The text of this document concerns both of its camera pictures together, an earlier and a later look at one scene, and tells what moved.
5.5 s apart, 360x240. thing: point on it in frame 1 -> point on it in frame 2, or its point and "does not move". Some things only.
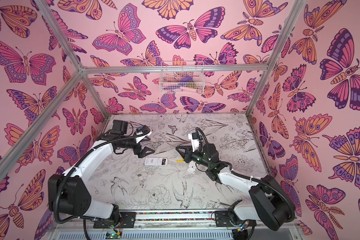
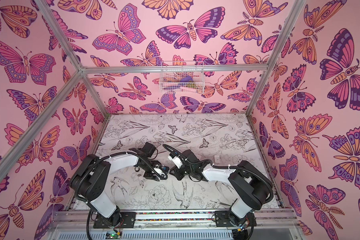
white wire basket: x=182 y=77 does not move
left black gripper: x=141 y=154 -> x=151 y=176
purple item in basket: x=187 y=79 does not move
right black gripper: x=187 y=154 -> x=180 y=172
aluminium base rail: x=166 y=225 does not move
